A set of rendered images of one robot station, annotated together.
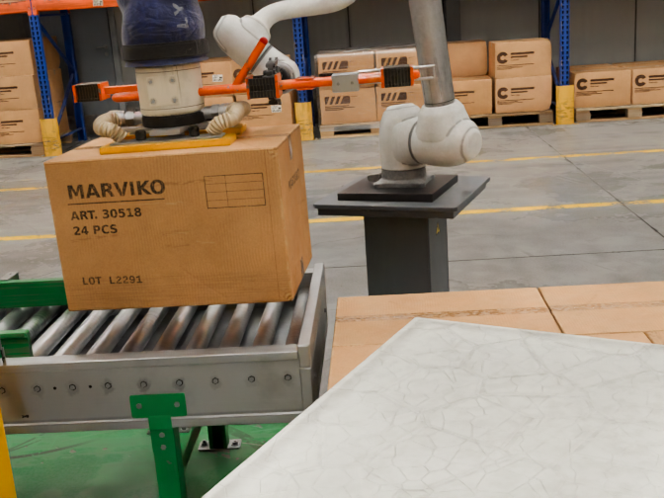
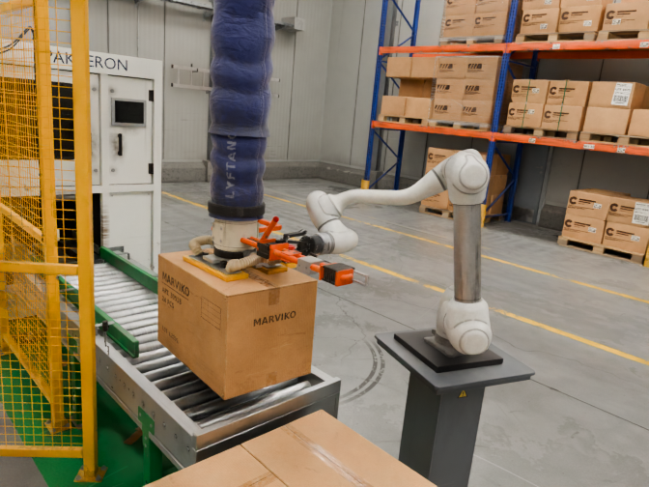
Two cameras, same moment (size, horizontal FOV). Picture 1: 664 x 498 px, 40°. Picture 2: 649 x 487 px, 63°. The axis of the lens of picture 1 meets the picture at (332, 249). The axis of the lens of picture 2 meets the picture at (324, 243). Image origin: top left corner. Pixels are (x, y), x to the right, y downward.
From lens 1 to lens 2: 1.73 m
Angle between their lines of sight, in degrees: 41
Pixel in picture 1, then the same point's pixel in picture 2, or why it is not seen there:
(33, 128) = not seen: hidden behind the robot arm
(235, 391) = (170, 438)
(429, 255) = (437, 411)
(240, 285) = (207, 373)
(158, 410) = (145, 422)
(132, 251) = (177, 323)
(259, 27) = (329, 204)
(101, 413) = (130, 407)
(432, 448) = not seen: outside the picture
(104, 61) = (537, 176)
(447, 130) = (455, 324)
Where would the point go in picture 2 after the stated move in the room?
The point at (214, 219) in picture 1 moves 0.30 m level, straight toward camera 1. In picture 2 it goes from (202, 325) to (132, 350)
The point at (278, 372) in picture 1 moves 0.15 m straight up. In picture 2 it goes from (184, 442) to (185, 404)
